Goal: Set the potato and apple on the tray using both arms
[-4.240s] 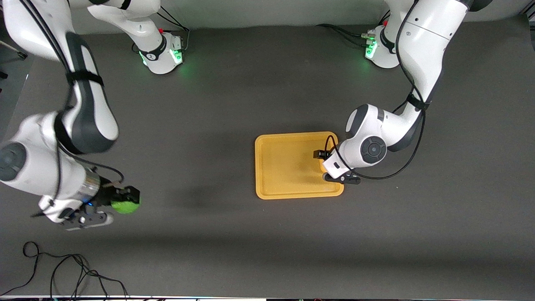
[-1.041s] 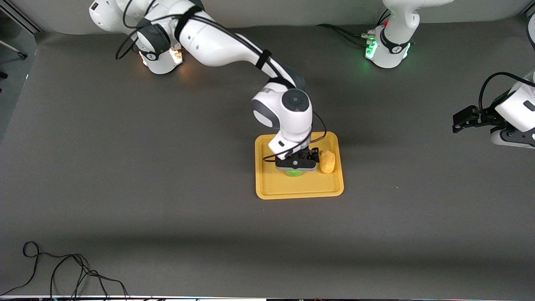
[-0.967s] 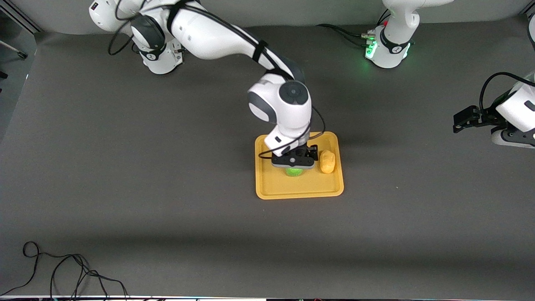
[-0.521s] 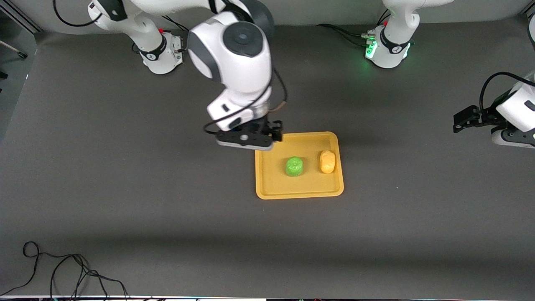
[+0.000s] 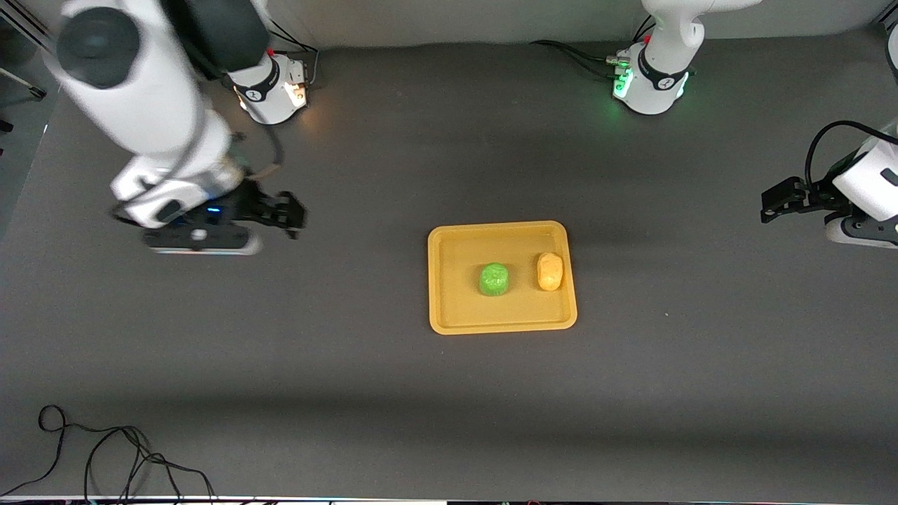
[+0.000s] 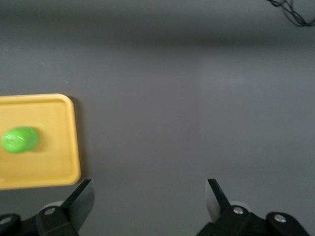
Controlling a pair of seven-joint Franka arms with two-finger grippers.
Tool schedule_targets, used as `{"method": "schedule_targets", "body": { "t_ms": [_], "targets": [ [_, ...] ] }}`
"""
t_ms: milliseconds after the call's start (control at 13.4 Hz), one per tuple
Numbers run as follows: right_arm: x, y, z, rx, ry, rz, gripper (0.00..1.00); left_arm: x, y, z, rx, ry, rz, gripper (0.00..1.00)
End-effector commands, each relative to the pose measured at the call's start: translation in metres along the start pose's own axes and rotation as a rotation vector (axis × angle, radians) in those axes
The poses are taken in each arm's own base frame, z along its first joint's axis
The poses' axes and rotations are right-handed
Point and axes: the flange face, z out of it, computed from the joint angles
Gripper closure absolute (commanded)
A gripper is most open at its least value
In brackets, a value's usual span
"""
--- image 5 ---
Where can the green toy apple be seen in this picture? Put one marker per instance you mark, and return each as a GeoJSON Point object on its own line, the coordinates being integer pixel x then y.
{"type": "Point", "coordinates": [494, 279]}

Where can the yellow toy potato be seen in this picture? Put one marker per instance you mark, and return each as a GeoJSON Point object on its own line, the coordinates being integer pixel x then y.
{"type": "Point", "coordinates": [550, 272]}

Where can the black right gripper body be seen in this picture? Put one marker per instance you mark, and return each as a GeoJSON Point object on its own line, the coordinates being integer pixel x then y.
{"type": "Point", "coordinates": [252, 205]}

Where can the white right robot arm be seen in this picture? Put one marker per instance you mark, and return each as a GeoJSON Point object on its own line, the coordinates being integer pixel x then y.
{"type": "Point", "coordinates": [140, 91]}

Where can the yellow plastic tray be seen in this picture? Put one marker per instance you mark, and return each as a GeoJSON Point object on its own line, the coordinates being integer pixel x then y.
{"type": "Point", "coordinates": [456, 308]}

